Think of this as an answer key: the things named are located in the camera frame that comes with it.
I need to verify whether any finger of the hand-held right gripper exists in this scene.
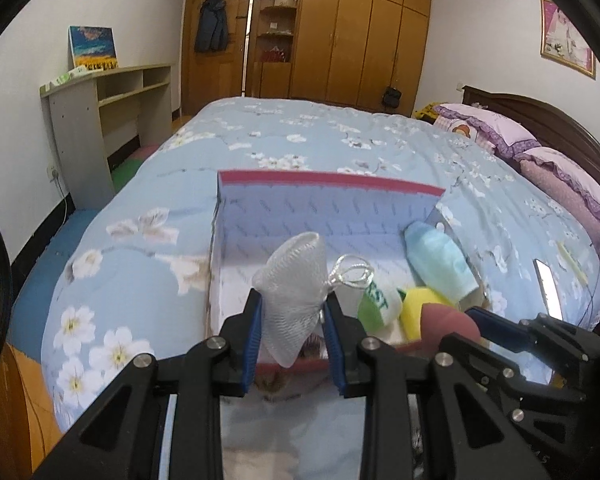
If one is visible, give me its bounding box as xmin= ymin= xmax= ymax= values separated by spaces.
xmin=465 ymin=306 xmax=542 ymax=354
xmin=437 ymin=334 xmax=582 ymax=437

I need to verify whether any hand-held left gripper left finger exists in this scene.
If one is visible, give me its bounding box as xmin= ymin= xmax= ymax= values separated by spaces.
xmin=32 ymin=287 xmax=266 ymax=480

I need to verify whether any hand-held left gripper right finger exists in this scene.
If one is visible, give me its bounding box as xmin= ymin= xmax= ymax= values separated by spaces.
xmin=321 ymin=291 xmax=556 ymax=480

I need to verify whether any pink makeup sponge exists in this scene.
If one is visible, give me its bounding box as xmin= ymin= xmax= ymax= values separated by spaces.
xmin=419 ymin=302 xmax=482 ymax=356

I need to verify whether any green and white sock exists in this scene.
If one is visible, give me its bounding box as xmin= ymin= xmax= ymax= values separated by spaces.
xmin=357 ymin=280 xmax=406 ymax=333

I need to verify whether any white mesh pouch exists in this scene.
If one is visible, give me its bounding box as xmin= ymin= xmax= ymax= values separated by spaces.
xmin=252 ymin=231 xmax=374 ymax=368

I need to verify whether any pink cardboard box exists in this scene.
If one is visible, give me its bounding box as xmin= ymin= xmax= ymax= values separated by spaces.
xmin=207 ymin=169 xmax=493 ymax=376

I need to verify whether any smartphone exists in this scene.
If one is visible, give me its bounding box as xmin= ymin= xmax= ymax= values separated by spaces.
xmin=534 ymin=258 xmax=563 ymax=321

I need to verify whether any pale yellow stick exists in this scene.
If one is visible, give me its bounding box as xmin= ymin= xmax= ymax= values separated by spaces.
xmin=556 ymin=240 xmax=588 ymax=285

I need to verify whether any purple ruffled pillow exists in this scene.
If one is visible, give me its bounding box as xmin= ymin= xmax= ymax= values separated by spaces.
xmin=517 ymin=147 xmax=600 ymax=241
xmin=432 ymin=102 xmax=538 ymax=161

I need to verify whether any cartoon print pillow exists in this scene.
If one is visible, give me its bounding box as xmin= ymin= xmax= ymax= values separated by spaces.
xmin=432 ymin=115 xmax=496 ymax=151

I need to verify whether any green foam floor mat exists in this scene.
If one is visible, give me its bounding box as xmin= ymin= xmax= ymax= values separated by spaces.
xmin=111 ymin=157 xmax=143 ymax=196

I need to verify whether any blue foam floor mat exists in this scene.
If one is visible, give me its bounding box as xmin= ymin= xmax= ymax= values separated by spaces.
xmin=5 ymin=207 xmax=108 ymax=348

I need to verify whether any dark wooden headboard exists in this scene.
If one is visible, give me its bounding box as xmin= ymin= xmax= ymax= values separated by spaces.
xmin=461 ymin=85 xmax=600 ymax=241

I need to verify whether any wooden door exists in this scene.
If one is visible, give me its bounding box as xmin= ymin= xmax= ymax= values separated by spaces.
xmin=182 ymin=0 xmax=253 ymax=116

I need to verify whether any beige shelf desk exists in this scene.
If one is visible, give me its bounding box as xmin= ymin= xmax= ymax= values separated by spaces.
xmin=40 ymin=63 xmax=173 ymax=209

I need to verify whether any wooden wardrobe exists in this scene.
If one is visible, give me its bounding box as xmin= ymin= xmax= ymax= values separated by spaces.
xmin=172 ymin=0 xmax=433 ymax=116

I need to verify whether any green and white tissue packet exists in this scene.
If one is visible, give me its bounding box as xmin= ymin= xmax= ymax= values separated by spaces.
xmin=45 ymin=67 xmax=88 ymax=88

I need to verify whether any dark hanging jacket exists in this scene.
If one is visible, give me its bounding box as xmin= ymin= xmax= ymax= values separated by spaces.
xmin=194 ymin=0 xmax=230 ymax=53

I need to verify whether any blue and yellow painting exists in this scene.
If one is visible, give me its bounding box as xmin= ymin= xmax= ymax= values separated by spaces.
xmin=68 ymin=25 xmax=118 ymax=71

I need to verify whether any framed wall picture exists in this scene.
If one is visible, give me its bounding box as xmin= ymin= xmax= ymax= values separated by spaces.
xmin=539 ymin=0 xmax=597 ymax=80

